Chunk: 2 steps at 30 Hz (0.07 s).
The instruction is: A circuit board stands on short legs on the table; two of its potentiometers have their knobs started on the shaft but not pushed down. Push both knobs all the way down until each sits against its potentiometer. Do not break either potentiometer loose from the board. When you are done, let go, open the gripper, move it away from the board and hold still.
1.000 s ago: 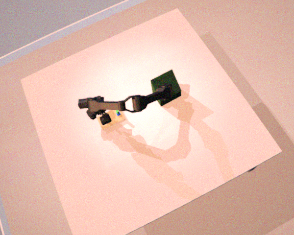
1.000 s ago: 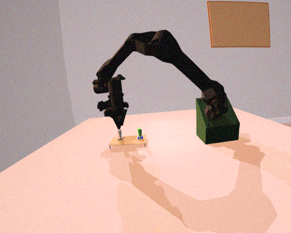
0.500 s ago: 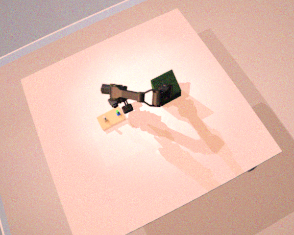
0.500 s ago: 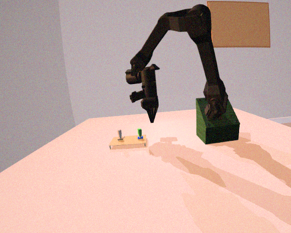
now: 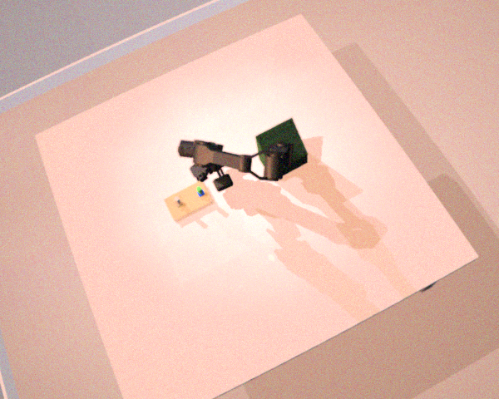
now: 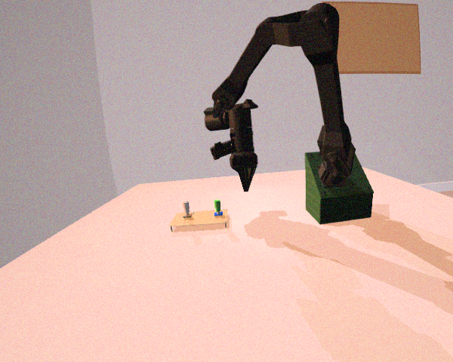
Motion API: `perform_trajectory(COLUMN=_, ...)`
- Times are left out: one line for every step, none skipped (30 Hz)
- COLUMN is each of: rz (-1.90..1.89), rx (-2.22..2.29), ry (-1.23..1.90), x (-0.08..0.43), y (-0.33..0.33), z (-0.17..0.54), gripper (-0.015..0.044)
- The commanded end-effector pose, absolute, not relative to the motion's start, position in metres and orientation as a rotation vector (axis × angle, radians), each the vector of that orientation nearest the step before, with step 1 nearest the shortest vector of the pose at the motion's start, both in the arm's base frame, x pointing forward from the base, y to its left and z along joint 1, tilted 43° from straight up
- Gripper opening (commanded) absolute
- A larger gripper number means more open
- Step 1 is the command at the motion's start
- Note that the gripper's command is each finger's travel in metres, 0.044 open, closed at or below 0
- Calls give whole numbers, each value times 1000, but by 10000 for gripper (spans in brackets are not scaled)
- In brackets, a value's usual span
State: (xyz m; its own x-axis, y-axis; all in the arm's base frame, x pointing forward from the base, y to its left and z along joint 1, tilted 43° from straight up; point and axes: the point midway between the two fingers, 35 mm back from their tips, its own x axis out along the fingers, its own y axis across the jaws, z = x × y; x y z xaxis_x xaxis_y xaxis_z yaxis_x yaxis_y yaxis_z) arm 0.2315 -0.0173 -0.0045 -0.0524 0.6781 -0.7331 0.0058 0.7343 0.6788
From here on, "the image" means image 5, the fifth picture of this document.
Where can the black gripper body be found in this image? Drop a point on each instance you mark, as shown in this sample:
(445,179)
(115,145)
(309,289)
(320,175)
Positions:
(224,181)

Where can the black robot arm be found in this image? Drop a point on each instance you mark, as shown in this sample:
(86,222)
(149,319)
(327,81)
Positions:
(204,153)

